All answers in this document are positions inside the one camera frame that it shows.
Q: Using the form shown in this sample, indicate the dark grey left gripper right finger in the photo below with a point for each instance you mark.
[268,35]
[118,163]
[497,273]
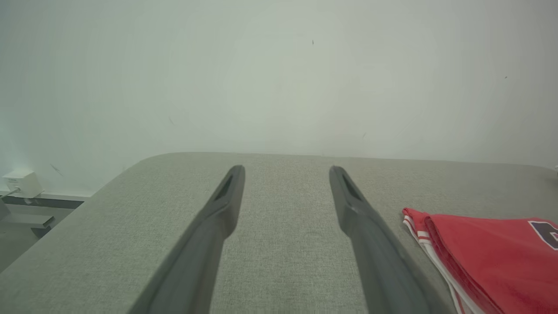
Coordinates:
[388,279]

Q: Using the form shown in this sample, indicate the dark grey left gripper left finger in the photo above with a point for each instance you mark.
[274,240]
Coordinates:
[196,270]

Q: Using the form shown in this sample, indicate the red and white basketball jersey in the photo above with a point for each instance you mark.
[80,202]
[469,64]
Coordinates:
[492,261]

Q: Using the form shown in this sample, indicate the dark wall baseboard strip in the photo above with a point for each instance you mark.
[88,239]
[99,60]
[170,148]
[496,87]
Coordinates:
[43,203]

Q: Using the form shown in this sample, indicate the white wall socket box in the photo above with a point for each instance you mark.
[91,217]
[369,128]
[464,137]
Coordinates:
[24,183]

